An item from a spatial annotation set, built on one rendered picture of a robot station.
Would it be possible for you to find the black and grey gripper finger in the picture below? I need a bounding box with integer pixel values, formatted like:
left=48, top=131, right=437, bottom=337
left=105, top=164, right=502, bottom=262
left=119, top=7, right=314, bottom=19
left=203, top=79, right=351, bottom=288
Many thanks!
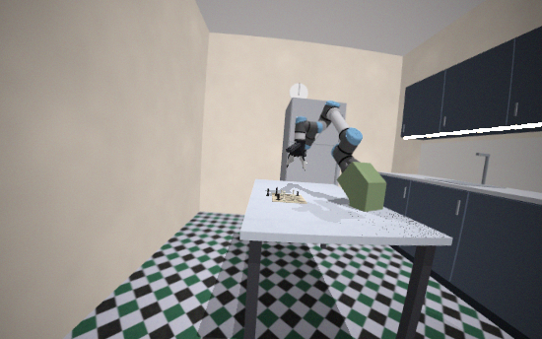
left=287, top=153, right=294, bottom=167
left=300, top=151, right=307, bottom=170

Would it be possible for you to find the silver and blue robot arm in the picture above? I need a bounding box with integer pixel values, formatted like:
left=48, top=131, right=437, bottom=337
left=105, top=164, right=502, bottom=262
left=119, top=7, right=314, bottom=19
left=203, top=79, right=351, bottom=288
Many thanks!
left=294, top=101, right=363, bottom=173

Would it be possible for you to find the chessboard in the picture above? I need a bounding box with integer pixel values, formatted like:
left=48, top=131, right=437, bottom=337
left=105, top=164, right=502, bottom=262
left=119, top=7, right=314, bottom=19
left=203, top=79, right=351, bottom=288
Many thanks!
left=272, top=193, right=307, bottom=204

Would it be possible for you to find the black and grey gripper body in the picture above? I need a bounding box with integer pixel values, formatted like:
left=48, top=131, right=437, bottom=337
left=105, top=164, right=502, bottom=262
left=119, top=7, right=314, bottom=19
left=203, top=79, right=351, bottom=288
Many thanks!
left=292, top=139, right=306, bottom=157

